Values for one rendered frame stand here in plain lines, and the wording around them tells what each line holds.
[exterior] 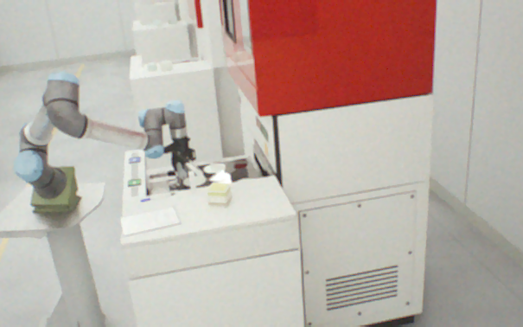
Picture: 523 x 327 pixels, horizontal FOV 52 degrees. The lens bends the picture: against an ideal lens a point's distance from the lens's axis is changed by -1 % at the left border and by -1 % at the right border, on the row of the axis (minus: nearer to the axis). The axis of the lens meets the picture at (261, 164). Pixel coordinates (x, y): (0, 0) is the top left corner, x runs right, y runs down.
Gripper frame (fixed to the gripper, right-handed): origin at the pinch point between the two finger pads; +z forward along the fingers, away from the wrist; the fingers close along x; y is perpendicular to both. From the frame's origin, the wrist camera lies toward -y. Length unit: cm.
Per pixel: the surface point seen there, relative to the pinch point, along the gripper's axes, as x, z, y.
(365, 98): 49, -33, 64
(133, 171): -14.8, -4.3, -15.5
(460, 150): 196, 46, 43
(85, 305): -43, 62, -36
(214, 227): -28, -5, 53
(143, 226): -43, -5, 31
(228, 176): 14.4, 1.4, 14.8
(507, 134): 170, 18, 82
